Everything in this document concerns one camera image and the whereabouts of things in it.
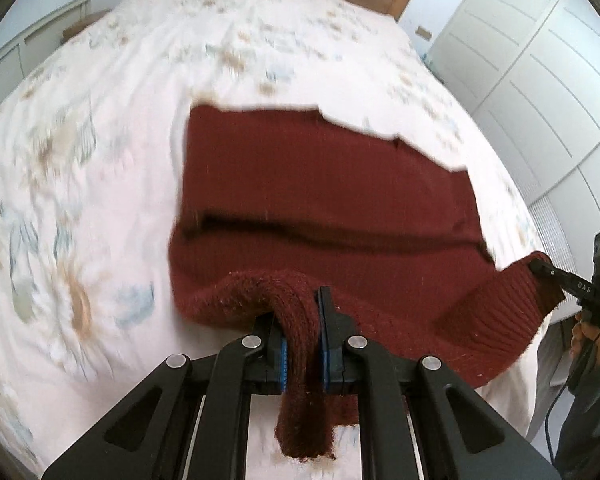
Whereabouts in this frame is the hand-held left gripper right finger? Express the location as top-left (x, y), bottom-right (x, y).
top-left (316, 286), bottom-right (561, 480)

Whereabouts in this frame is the person's right forearm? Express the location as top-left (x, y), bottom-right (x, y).
top-left (554, 345), bottom-right (600, 480)

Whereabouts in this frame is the person's right hand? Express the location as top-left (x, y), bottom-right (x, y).
top-left (569, 310), bottom-right (600, 376)

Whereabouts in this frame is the white low cabinet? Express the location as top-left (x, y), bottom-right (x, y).
top-left (0, 0), bottom-right (96, 128)

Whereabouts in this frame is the dark red knit sweater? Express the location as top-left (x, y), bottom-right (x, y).
top-left (167, 104), bottom-right (568, 463)

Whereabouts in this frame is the white wardrobe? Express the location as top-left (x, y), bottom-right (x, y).
top-left (425, 0), bottom-right (600, 273)

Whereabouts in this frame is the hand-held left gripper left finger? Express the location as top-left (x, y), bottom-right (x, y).
top-left (42, 312), bottom-right (287, 480)

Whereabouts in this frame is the black cable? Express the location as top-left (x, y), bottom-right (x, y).
top-left (545, 347), bottom-right (592, 466)

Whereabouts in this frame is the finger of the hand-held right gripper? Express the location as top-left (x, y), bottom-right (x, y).
top-left (529, 259), bottom-right (584, 307)

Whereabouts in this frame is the pink floral bedspread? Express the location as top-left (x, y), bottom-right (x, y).
top-left (0, 0), bottom-right (576, 480)

